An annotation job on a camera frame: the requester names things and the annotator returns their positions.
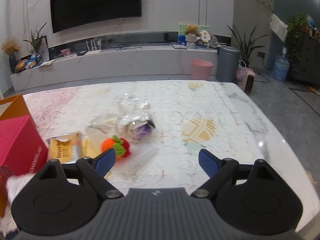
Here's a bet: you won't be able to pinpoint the yellow packaged sachet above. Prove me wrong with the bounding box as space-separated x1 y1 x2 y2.
47 131 83 164

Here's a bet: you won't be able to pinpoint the orange crochet fruit toy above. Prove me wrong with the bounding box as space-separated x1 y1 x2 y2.
100 135 131 160

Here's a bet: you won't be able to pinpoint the clear plastic bundle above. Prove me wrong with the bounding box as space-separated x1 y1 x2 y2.
85 93 156 145

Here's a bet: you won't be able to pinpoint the red lidded candy container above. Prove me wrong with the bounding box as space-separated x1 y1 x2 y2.
7 117 48 176

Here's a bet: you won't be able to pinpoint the orange cardboard box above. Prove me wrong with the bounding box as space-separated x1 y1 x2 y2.
1 94 30 218

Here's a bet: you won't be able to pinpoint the pink small heater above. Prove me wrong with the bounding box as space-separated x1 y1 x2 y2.
236 60 255 94

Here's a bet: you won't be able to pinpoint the blue water jug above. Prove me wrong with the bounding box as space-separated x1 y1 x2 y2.
271 53 290 82

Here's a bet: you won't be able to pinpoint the pink waste bin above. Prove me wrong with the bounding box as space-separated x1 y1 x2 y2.
190 59 213 80

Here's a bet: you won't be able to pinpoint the dark cabinet with plants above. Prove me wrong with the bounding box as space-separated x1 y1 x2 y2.
286 14 319 88

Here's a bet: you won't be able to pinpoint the grey lidded trash can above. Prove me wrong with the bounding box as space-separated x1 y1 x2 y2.
216 45 240 82

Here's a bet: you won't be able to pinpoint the white marble tv console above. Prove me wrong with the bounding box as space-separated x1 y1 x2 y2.
10 45 218 91

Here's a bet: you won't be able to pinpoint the potted floor plant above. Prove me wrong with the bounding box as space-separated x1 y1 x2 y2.
228 26 268 67

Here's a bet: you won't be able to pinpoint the white wifi router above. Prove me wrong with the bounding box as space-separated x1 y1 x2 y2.
85 39 102 55

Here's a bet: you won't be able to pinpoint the dried flowers in dark vase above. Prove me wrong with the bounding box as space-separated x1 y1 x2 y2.
1 38 18 73

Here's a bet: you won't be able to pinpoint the green plant in glass vase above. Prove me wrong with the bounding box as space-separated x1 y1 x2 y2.
24 23 47 66

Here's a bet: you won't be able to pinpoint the hanging white cloth bag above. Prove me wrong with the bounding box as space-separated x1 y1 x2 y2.
270 14 287 42

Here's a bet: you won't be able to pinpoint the small teddy bear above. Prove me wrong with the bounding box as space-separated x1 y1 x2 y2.
184 24 200 49

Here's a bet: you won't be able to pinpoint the wall-mounted black television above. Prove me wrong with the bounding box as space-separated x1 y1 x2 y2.
50 0 142 33

